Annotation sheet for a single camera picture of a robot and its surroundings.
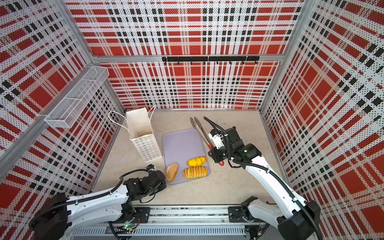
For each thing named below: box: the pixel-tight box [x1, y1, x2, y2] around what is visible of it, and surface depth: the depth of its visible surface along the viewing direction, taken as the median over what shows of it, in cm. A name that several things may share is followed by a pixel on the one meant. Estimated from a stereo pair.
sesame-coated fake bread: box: [165, 162, 179, 183], surface depth 86 cm
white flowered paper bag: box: [108, 105, 162, 164], surface depth 86 cm
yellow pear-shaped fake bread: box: [186, 156, 208, 167], surface depth 92 cm
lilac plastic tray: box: [162, 128, 210, 185], surface depth 103 cm
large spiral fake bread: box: [183, 166, 208, 180], surface depth 86 cm
